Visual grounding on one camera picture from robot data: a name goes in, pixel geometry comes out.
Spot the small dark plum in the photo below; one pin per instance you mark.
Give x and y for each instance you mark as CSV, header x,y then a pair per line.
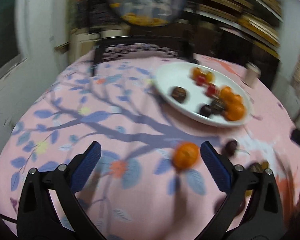
x,y
205,110

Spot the pink floral tablecloth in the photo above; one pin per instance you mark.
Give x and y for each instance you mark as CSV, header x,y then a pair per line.
x,y
134,192

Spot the large dark red plum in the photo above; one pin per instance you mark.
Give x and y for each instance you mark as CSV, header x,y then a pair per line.
x,y
223,203

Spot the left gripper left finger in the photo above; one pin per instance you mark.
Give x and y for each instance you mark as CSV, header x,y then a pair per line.
x,y
36,213

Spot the round deer picture screen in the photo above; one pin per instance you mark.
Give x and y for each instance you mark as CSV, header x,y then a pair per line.
x,y
149,15

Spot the beige drink can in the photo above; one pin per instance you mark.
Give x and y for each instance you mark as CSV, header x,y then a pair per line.
x,y
251,75

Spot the dark passion fruit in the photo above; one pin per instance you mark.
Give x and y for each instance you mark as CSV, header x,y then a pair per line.
x,y
217,107

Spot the orange tangerine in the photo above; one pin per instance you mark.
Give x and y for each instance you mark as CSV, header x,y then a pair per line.
x,y
185,156
226,93

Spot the brown wrinkled passion fruit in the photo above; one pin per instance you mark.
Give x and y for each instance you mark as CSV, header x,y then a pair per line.
x,y
179,94

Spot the yellow round fruit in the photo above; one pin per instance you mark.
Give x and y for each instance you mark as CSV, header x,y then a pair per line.
x,y
209,77

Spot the orange tangerine back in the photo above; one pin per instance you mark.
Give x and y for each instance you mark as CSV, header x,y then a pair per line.
x,y
226,93

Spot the large yellow orange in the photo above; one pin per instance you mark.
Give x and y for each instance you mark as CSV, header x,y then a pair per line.
x,y
195,72

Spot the small dark fruit behind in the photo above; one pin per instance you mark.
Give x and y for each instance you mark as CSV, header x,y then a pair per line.
x,y
258,167

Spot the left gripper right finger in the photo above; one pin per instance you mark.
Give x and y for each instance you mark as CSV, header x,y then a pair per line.
x,y
263,218

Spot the white oval plate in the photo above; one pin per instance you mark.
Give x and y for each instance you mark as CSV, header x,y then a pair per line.
x,y
178,74

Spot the orange mandarin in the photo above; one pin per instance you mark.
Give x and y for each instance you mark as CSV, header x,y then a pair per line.
x,y
234,111

